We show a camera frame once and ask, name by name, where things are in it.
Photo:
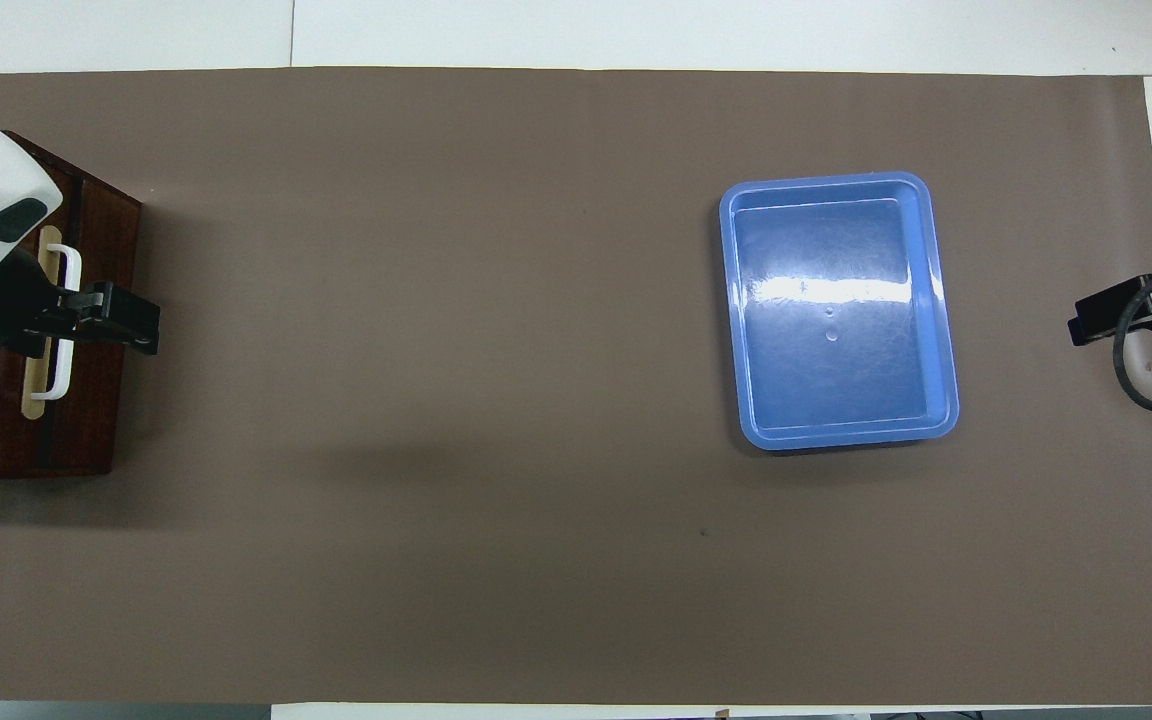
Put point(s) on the brown table mat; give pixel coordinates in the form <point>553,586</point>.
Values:
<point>536,550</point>

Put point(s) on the blue plastic tray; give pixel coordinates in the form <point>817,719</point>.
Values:
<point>836,320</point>

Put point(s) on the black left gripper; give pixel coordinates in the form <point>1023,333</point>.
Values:
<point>21,310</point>

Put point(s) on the dark brown wooden cabinet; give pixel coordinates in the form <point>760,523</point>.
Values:
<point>106,400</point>

